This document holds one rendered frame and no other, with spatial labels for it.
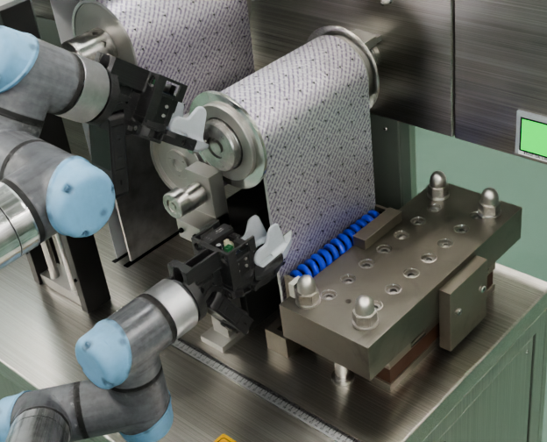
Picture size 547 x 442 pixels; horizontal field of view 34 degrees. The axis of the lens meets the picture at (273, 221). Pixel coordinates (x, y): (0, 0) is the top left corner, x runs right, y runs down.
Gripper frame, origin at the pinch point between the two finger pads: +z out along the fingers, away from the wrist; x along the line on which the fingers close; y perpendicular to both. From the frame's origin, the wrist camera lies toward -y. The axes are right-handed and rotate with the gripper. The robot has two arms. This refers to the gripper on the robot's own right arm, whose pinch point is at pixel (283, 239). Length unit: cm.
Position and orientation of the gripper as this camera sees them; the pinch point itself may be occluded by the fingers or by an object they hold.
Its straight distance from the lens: 131.9
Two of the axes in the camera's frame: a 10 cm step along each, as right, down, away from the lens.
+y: -1.1, -8.2, -5.5
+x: -7.4, -3.1, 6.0
